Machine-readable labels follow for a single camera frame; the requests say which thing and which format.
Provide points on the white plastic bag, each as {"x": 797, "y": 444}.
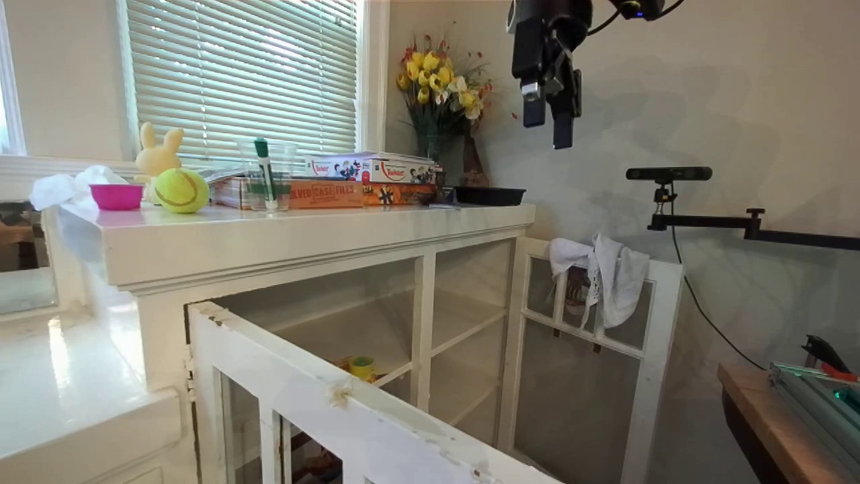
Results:
{"x": 72, "y": 192}

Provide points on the white cabinet door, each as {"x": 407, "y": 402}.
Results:
{"x": 580, "y": 398}
{"x": 377, "y": 436}

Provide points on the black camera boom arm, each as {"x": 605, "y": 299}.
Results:
{"x": 747, "y": 225}

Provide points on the green marker in glass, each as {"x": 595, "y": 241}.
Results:
{"x": 266, "y": 175}

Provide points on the white cloth on door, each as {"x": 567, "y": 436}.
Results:
{"x": 615, "y": 272}

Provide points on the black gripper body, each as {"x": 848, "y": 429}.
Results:
{"x": 543, "y": 39}

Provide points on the white board game box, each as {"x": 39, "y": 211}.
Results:
{"x": 377, "y": 167}

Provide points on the orange board game box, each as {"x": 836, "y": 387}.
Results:
{"x": 246, "y": 192}

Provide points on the black tray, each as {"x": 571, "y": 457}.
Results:
{"x": 486, "y": 198}

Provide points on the white cabinet door near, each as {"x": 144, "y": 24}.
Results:
{"x": 377, "y": 436}

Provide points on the black camera on stand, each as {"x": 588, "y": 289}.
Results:
{"x": 668, "y": 172}

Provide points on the yellow bunny plush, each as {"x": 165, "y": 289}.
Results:
{"x": 157, "y": 153}

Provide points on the window blinds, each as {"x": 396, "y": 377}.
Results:
{"x": 235, "y": 70}

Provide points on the wooden side table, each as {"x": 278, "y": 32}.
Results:
{"x": 777, "y": 436}

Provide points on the yellow-green tennis ball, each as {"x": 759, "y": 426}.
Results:
{"x": 181, "y": 192}

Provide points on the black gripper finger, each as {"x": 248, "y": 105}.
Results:
{"x": 564, "y": 108}
{"x": 532, "y": 105}

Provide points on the orange green toy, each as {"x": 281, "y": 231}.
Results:
{"x": 361, "y": 366}

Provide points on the white cabinet door far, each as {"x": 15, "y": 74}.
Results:
{"x": 580, "y": 398}

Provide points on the yellow flower bouquet vase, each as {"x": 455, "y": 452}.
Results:
{"x": 445, "y": 104}

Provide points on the pink bowl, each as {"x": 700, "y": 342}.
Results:
{"x": 117, "y": 198}

